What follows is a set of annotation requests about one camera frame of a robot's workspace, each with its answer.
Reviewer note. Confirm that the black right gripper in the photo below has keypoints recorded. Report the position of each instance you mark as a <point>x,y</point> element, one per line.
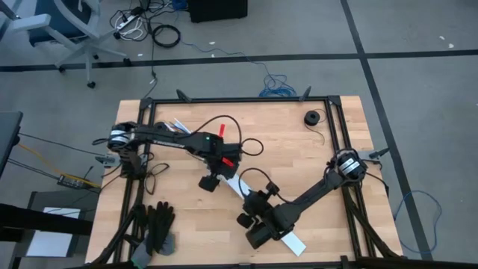
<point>267,224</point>

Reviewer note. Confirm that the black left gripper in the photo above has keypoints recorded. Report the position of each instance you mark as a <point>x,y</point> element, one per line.
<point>220,173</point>

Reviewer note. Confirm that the white duct cover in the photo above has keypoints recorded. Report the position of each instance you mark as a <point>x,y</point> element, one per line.
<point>295,244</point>

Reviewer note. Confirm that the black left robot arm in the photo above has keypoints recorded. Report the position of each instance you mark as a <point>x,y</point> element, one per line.
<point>168,138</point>

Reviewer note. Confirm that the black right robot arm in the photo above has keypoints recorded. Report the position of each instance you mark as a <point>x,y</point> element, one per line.
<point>317,187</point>

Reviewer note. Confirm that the black glove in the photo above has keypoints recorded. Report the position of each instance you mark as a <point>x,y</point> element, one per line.
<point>160,224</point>

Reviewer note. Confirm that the grey green glove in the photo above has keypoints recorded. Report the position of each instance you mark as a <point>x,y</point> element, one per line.
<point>140,256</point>

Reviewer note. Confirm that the small black electronics box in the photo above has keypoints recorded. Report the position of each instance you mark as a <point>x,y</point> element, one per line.
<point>69,182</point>

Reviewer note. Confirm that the black box on floor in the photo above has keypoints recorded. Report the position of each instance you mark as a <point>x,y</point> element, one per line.
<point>216,10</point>

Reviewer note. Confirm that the white power strip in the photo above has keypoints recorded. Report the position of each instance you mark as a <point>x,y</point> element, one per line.
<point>128,22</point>

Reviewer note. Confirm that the white paper sheet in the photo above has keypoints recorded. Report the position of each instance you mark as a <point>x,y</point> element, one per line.
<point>48,243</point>

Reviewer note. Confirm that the white blue office chair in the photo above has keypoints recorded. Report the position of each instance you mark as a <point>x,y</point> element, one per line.
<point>67,26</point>

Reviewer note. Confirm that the dark side desk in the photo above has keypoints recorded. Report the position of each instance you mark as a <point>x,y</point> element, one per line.
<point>9,134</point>

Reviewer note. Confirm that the black aluminium table frame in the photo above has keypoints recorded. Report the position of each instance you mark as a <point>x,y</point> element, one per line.
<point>261,100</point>

